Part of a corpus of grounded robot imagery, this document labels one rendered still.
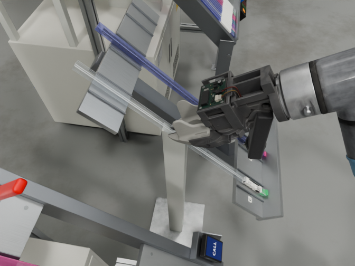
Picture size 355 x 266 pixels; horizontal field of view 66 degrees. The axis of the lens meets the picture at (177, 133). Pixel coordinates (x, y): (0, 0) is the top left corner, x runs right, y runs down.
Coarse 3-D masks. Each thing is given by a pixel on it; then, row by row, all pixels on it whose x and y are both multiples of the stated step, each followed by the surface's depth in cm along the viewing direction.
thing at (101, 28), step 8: (104, 32) 48; (112, 32) 49; (112, 40) 49; (120, 40) 50; (120, 48) 50; (128, 48) 50; (136, 56) 51; (144, 64) 52; (152, 64) 53; (152, 72) 54; (160, 72) 54; (168, 80) 55; (176, 88) 56; (184, 96) 58; (192, 96) 59
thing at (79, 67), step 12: (84, 72) 42; (96, 84) 43; (108, 84) 44; (120, 96) 45; (132, 108) 47; (144, 108) 48; (156, 120) 48; (168, 132) 51; (204, 156) 55; (216, 156) 57; (228, 168) 58; (240, 180) 61; (264, 192) 65
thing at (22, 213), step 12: (0, 204) 34; (12, 204) 35; (24, 204) 36; (36, 204) 37; (0, 216) 34; (12, 216) 35; (24, 216) 36; (36, 216) 37; (0, 228) 33; (12, 228) 34; (24, 228) 35; (0, 240) 33; (12, 240) 34; (24, 240) 35; (0, 252) 32; (12, 252) 33
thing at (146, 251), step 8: (144, 248) 46; (152, 248) 48; (144, 256) 46; (152, 256) 47; (160, 256) 48; (168, 256) 49; (176, 256) 51; (136, 264) 45; (144, 264) 45; (152, 264) 46; (160, 264) 48; (168, 264) 49; (176, 264) 50; (184, 264) 51; (192, 264) 53
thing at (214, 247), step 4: (208, 236) 52; (208, 240) 51; (212, 240) 52; (216, 240) 53; (208, 244) 51; (212, 244) 52; (216, 244) 52; (220, 244) 53; (208, 248) 51; (212, 248) 51; (216, 248) 52; (220, 248) 53; (208, 252) 50; (212, 252) 51; (216, 252) 52; (220, 252) 52; (212, 256) 51; (216, 256) 51; (220, 256) 52; (220, 260) 52
